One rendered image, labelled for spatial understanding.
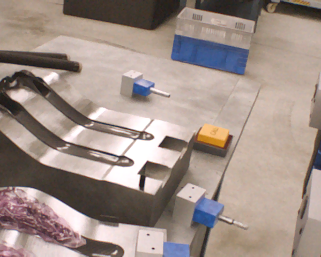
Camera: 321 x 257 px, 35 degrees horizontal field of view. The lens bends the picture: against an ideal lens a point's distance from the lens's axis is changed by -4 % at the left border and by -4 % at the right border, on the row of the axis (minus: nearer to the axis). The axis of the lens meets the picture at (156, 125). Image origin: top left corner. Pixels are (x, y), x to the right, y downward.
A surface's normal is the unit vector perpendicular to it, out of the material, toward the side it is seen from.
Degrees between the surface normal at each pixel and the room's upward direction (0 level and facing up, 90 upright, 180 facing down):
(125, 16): 90
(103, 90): 0
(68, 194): 90
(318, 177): 0
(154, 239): 0
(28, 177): 90
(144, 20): 90
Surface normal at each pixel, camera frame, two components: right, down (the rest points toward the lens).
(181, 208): -0.46, 0.34
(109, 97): 0.14, -0.89
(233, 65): -0.22, 0.41
